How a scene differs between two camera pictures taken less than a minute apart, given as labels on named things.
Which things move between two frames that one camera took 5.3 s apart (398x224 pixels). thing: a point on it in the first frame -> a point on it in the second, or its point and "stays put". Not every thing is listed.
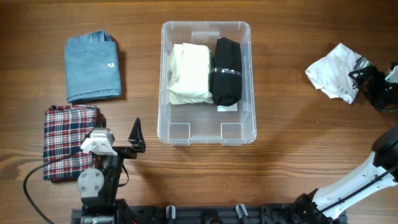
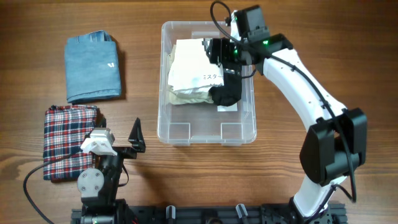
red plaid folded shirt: [66, 128] stays put
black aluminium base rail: [207, 214] stays put
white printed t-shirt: [331, 74] -> [191, 68]
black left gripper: [137, 142] stays put
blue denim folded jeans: [92, 67] stays put
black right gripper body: [383, 96] -> [231, 53]
